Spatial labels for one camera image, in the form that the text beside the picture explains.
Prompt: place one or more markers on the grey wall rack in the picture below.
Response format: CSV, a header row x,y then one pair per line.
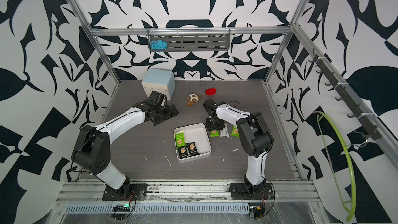
x,y
192,39

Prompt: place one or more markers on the small green cookie packet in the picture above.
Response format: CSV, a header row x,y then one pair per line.
x,y
235,132

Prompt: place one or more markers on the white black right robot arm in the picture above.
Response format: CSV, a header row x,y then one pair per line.
x,y
255,137

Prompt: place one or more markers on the black cookie packet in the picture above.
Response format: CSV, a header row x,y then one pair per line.
x,y
192,149
182,152

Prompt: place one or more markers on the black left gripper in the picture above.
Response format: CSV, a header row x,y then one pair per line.
x,y
169,114

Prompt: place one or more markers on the white storage box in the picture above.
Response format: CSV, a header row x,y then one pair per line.
x,y
195,133

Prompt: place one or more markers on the brown white plush toy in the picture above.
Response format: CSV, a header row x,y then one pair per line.
x,y
193,98

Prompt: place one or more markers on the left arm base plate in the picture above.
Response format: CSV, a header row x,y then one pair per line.
x,y
137,190

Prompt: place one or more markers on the blue crochet item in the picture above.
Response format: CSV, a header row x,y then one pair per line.
x,y
158,45

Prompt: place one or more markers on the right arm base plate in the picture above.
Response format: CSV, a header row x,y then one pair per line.
x,y
245,191

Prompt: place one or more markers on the red plush heart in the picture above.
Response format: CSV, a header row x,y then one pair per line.
x,y
210,91

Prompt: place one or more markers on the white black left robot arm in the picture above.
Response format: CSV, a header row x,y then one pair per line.
x,y
92,148

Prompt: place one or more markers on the white cookie packet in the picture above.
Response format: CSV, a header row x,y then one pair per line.
x,y
224,132

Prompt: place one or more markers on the light blue drawer cabinet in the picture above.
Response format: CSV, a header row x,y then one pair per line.
x,y
159,80

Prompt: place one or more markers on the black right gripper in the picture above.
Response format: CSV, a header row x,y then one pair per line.
x,y
219,125

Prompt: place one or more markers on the black hook rail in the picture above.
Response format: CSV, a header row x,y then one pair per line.
x,y
347,94

